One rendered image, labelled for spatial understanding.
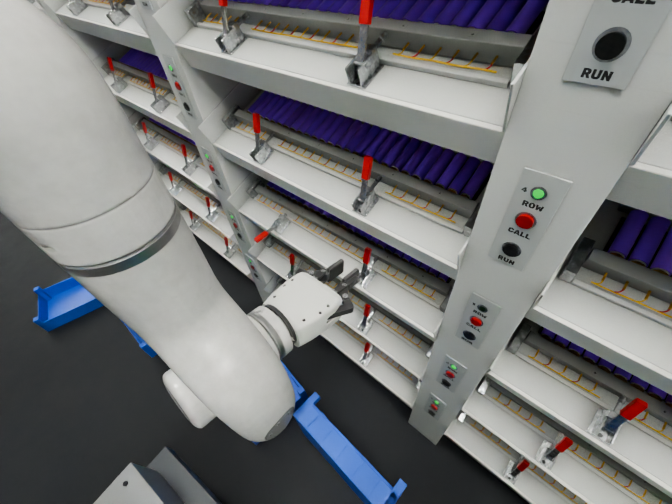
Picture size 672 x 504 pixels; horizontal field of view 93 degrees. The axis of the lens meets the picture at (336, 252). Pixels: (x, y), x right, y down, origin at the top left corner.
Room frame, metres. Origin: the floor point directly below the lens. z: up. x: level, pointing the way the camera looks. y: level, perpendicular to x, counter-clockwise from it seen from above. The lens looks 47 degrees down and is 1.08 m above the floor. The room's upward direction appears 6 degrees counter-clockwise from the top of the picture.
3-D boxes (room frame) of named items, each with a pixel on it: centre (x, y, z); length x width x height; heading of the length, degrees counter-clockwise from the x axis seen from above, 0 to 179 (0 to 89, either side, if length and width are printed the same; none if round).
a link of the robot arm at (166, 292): (0.17, 0.14, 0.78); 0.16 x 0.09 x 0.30; 44
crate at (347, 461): (0.18, 0.03, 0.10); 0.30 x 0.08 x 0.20; 42
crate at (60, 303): (0.89, 1.11, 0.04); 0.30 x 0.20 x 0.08; 119
